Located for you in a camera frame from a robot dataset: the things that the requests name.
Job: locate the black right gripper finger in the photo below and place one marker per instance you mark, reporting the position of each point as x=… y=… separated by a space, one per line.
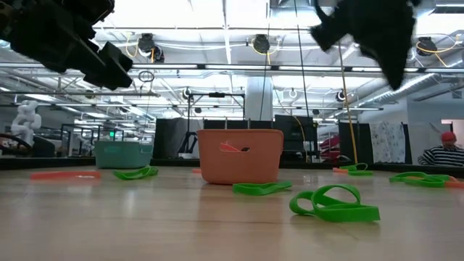
x=395 y=72

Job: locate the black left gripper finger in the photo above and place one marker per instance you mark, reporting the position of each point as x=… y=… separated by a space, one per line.
x=108 y=81
x=116 y=59

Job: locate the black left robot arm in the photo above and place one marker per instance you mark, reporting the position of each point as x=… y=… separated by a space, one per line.
x=4 y=21

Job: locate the black background robot arm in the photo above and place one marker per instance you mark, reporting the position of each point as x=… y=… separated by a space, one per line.
x=188 y=143

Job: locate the white patterned hanging cloth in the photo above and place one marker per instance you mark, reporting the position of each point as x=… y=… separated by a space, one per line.
x=387 y=142

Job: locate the plain white hanging cloth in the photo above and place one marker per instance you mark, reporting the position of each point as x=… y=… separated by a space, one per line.
x=424 y=137

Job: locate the teal plastic basket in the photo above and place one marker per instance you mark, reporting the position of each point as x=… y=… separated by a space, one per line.
x=123 y=154

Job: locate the black partition panel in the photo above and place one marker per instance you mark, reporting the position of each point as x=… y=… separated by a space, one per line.
x=174 y=137
x=295 y=136
x=353 y=143

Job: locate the person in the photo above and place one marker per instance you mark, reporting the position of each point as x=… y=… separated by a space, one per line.
x=442 y=156

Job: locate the white building column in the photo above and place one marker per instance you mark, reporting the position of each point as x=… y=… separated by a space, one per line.
x=259 y=101

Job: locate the orange plastic basket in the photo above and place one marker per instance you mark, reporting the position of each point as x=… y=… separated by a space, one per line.
x=235 y=166

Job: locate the black shelf frame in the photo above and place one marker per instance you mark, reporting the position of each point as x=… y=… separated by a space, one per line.
x=92 y=125

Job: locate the black metal gantry frame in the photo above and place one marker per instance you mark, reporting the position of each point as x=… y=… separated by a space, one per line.
x=216 y=95

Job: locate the black aluminium table frame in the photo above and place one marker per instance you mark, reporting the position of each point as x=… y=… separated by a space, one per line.
x=11 y=164

